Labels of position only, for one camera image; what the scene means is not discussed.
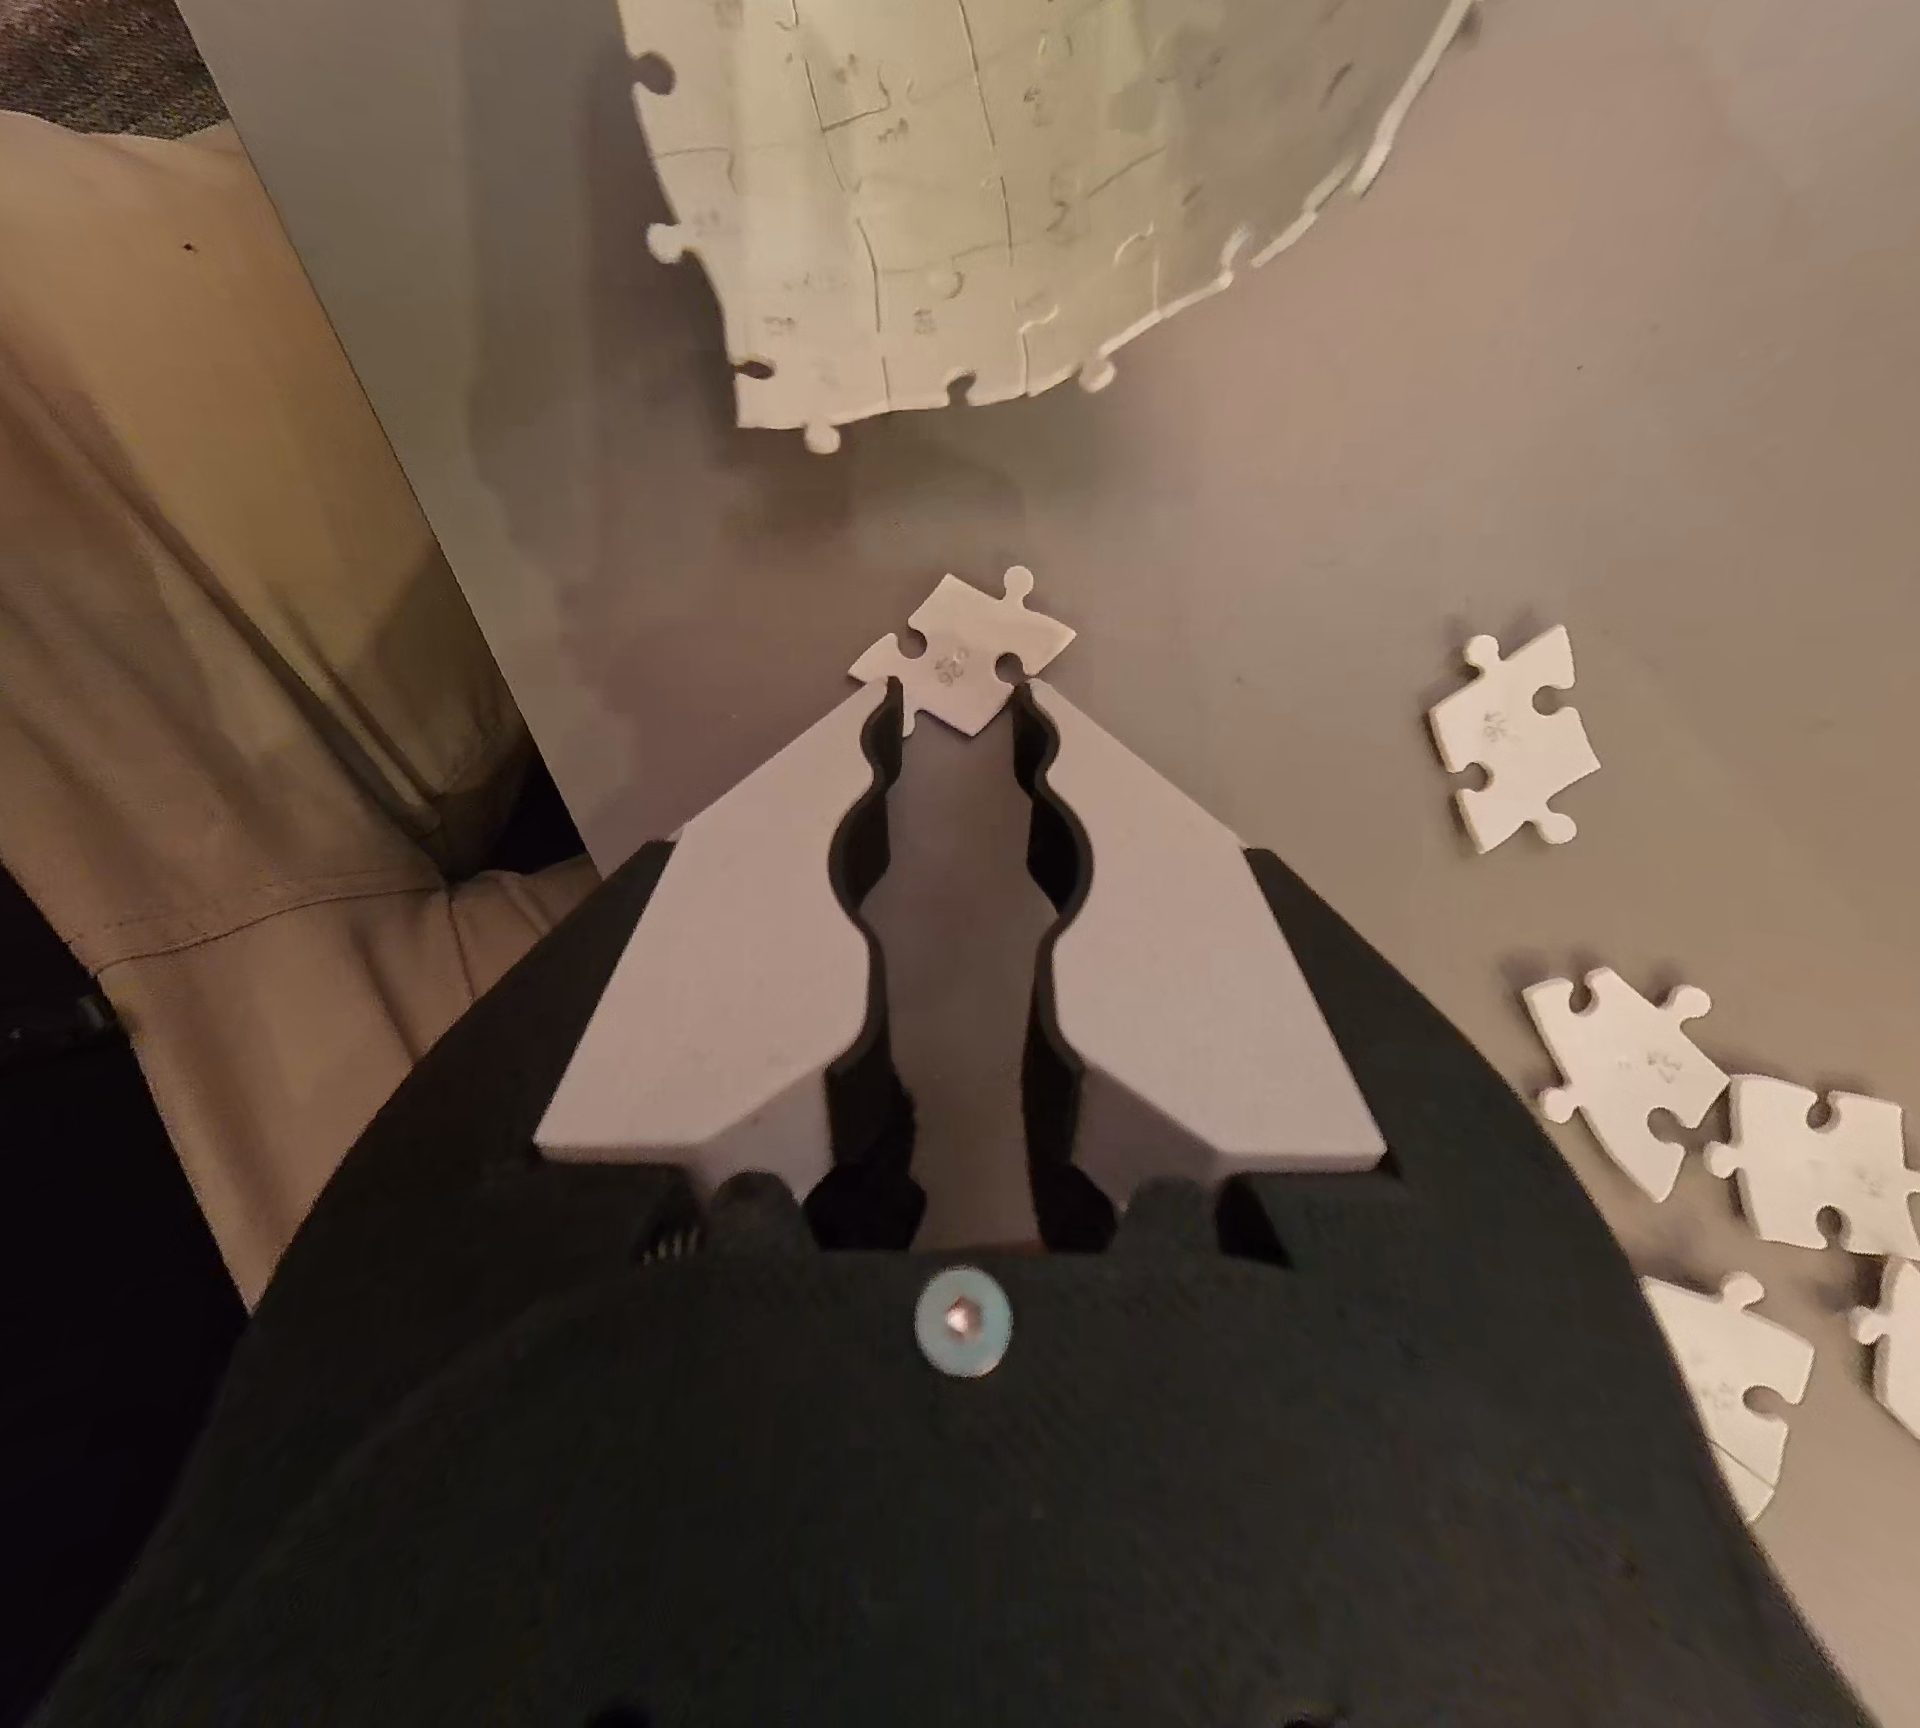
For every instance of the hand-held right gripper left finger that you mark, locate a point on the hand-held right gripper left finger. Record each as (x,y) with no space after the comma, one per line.
(704,992)

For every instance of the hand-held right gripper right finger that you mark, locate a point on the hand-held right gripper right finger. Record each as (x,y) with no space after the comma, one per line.
(1200,992)

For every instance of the white puzzle piece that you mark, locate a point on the white puzzle piece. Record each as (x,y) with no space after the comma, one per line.
(969,649)

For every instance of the assembled white puzzle ball section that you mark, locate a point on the assembled white puzzle ball section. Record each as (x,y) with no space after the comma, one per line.
(1050,109)

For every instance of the scattered loose puzzle pieces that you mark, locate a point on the scattered loose puzzle pieces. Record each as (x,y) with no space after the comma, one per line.
(1515,738)

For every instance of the person's black top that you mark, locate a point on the person's black top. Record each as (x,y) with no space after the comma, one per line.
(91,1308)

